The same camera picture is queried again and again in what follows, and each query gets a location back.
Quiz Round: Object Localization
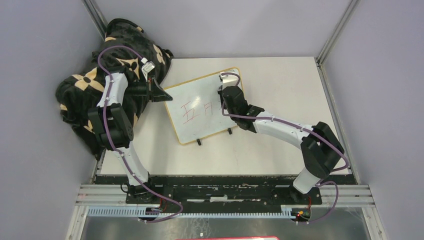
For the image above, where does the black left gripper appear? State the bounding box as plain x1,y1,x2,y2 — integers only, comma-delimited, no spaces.
124,75,173,103

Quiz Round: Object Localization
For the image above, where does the yellow framed whiteboard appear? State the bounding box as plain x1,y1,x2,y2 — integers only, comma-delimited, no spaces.
164,67,241,145

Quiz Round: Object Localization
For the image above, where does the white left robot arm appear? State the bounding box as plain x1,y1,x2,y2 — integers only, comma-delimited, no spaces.
87,69,158,204

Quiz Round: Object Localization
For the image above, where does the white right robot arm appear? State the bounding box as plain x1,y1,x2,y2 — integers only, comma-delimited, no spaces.
217,86,349,204

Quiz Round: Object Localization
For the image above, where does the black floral patterned blanket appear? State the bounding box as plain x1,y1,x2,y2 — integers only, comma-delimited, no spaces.
54,18,174,157

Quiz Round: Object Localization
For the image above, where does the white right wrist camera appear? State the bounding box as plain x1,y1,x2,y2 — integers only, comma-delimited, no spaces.
219,72,240,89

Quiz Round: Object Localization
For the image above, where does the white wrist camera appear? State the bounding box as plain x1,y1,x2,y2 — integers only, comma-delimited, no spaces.
141,57,156,82
219,72,240,89

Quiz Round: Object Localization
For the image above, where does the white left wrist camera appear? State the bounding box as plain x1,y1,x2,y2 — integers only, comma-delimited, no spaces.
141,57,156,82

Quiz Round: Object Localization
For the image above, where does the wire whiteboard stand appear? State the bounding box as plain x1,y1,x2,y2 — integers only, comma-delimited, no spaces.
196,127,233,147

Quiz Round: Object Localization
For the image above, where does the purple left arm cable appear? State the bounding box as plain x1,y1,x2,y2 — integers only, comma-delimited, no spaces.
97,45,184,224

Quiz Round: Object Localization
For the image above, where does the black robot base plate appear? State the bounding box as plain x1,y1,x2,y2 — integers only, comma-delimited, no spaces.
94,174,358,215

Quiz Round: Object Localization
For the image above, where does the aluminium frame rail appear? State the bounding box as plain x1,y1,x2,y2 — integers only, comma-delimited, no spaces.
65,184,387,240

